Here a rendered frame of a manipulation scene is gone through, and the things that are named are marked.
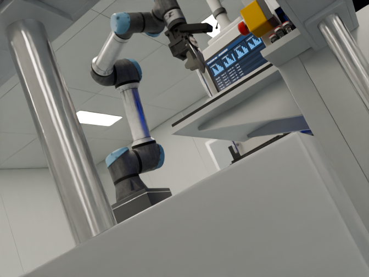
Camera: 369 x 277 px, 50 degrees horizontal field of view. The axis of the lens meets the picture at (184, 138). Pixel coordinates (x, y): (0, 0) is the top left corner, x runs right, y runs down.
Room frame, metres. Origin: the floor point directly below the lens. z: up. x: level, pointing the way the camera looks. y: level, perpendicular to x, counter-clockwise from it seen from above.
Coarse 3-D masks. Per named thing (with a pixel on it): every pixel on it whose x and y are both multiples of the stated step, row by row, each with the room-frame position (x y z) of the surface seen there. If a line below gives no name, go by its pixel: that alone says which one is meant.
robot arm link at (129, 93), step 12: (120, 60) 1.63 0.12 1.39; (132, 60) 1.66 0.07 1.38; (120, 72) 1.62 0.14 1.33; (132, 72) 1.65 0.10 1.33; (120, 84) 1.64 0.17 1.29; (132, 84) 1.65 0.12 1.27; (132, 96) 1.67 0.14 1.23; (132, 108) 1.68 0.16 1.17; (132, 120) 1.69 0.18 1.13; (144, 120) 1.71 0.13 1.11; (132, 132) 1.71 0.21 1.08; (144, 132) 1.71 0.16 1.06; (132, 144) 1.73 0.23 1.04; (144, 144) 1.70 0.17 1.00; (156, 144) 1.77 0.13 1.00; (144, 156) 1.70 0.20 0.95; (156, 156) 1.73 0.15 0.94; (144, 168) 1.71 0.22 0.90; (156, 168) 1.78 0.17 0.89
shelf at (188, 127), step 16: (256, 80) 1.10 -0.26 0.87; (272, 80) 1.15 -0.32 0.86; (224, 96) 1.15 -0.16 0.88; (240, 96) 1.16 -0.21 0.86; (208, 112) 1.18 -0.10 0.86; (176, 128) 1.23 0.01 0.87; (192, 128) 1.27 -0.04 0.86; (224, 128) 1.46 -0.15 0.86; (240, 128) 1.57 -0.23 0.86; (256, 128) 1.70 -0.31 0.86
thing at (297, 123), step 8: (280, 120) 1.68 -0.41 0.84; (288, 120) 1.67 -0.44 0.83; (296, 120) 1.65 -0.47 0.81; (304, 120) 1.64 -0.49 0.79; (264, 128) 1.71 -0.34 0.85; (272, 128) 1.70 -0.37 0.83; (280, 128) 1.68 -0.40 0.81; (288, 128) 1.67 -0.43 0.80; (296, 128) 1.66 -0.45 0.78; (304, 128) 1.65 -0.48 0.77; (248, 136) 1.74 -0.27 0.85; (256, 136) 1.74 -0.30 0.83
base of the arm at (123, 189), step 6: (132, 174) 1.65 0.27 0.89; (138, 174) 1.69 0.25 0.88; (120, 180) 1.63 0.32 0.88; (126, 180) 1.63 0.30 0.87; (132, 180) 1.64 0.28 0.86; (138, 180) 1.66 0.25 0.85; (120, 186) 1.63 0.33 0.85; (126, 186) 1.63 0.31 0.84; (132, 186) 1.63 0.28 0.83; (138, 186) 1.64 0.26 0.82; (144, 186) 1.66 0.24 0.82; (120, 192) 1.63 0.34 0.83; (126, 192) 1.62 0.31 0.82; (132, 192) 1.62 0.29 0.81; (120, 198) 1.63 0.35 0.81
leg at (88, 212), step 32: (32, 0) 0.39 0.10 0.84; (0, 32) 0.41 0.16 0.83; (32, 32) 0.41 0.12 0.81; (32, 64) 0.41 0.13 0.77; (32, 96) 0.41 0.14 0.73; (64, 96) 0.42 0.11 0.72; (64, 128) 0.41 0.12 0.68; (64, 160) 0.41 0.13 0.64; (64, 192) 0.41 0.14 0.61; (96, 192) 0.42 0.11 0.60; (96, 224) 0.41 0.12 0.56
